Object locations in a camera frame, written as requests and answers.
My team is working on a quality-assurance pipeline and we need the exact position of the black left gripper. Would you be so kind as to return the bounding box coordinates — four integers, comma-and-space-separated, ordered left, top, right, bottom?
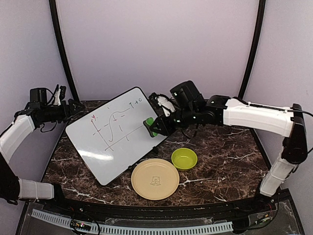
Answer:
41, 98, 85, 123

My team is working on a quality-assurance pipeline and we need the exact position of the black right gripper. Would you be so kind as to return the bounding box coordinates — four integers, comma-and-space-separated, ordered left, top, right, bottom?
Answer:
150, 105, 199, 137

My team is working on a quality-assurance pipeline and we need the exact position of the green bone-shaped eraser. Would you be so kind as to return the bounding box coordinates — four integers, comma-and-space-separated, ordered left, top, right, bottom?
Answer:
143, 117, 157, 138

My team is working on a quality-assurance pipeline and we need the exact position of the white whiteboard with black frame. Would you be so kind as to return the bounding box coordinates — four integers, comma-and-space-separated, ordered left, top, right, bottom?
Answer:
66, 87, 166, 186

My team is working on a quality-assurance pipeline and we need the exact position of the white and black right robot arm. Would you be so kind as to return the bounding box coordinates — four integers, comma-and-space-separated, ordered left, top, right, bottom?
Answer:
144, 81, 309, 212

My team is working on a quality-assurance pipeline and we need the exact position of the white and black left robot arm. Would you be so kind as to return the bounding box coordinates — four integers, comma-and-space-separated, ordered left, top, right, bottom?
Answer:
0, 85, 85, 213

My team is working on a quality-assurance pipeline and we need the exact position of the green bowl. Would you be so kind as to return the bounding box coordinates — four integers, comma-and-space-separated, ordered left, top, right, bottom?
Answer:
171, 148, 198, 171

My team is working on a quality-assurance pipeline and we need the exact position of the beige round plate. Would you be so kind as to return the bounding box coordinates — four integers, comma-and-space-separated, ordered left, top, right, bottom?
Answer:
131, 159, 179, 201

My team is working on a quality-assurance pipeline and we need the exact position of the left wrist camera with cables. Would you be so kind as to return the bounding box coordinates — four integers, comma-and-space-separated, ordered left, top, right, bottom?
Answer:
47, 85, 67, 106

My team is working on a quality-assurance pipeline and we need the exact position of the wrist camera with cables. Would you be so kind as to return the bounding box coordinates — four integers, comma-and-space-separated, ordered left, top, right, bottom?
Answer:
47, 85, 67, 106
149, 93, 176, 117

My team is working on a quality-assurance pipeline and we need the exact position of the right wrist camera with cables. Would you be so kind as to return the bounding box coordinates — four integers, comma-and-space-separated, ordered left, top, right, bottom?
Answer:
149, 93, 176, 117

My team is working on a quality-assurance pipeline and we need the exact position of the black curved front rail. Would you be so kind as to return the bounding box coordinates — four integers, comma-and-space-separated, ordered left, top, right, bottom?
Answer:
40, 176, 295, 218

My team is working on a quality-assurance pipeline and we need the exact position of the black left corner post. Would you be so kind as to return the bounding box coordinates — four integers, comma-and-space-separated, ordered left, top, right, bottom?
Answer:
48, 0, 80, 101

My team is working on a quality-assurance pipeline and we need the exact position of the black corner post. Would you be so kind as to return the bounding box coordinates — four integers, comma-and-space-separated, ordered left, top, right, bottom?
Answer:
238, 0, 266, 98
48, 0, 80, 101

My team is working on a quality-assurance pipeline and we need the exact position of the white slotted cable duct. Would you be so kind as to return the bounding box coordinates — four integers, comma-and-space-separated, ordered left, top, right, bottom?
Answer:
31, 209, 233, 235

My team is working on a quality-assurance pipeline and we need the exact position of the black right corner post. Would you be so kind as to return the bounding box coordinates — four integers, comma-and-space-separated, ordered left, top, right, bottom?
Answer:
238, 0, 266, 98

